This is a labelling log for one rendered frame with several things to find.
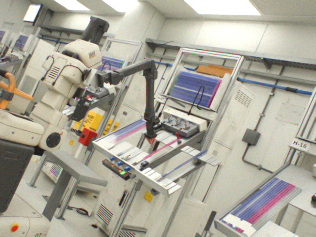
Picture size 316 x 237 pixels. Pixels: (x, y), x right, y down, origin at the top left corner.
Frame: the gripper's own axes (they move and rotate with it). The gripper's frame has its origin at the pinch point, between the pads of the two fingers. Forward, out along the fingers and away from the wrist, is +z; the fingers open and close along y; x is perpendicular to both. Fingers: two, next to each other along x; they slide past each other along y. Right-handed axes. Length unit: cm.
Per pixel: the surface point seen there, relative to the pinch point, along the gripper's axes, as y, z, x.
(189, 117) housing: -3.1, -10.0, -40.5
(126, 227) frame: -26, 40, 48
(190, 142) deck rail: -21.3, 0.8, -23.0
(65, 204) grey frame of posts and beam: 48, 51, 65
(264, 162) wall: 1, 88, -155
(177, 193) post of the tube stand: -52, 12, 19
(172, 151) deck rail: -21.2, 1.0, -4.0
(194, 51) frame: 33, -53, -85
